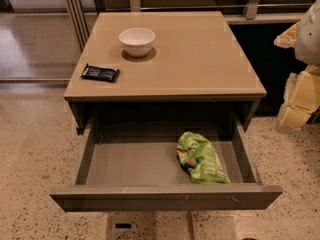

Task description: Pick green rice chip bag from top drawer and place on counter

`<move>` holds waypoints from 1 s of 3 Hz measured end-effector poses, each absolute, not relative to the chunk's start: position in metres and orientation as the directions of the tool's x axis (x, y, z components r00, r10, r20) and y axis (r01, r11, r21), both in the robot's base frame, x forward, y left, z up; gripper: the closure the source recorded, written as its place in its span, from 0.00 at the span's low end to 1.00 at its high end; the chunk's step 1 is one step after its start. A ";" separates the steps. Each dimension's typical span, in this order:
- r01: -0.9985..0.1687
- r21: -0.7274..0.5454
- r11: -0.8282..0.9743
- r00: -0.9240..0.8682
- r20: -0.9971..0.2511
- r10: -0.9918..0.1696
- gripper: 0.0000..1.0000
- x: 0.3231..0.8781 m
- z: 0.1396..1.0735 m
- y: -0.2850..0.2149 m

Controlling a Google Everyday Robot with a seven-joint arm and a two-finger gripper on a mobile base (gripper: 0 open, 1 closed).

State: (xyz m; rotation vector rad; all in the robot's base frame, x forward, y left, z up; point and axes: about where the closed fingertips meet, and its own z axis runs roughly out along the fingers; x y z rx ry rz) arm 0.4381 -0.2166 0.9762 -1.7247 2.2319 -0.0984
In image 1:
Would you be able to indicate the green rice chip bag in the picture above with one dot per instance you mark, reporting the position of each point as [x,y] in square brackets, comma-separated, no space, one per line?
[199,160]

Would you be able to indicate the open grey top drawer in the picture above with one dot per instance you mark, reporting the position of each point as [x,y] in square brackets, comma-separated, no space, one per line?
[134,167]

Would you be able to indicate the floor socket plate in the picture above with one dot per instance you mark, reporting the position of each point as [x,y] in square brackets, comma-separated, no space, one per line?
[131,226]

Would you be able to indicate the dark blue snack packet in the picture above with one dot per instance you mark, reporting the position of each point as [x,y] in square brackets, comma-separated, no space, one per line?
[91,72]

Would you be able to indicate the beige drawer cabinet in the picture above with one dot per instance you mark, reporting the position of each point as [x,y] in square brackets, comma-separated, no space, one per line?
[195,56]

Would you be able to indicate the white ceramic bowl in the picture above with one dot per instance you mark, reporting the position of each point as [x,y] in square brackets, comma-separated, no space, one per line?
[137,42]

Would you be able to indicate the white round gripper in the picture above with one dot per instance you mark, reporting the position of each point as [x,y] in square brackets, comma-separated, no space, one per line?
[309,39]

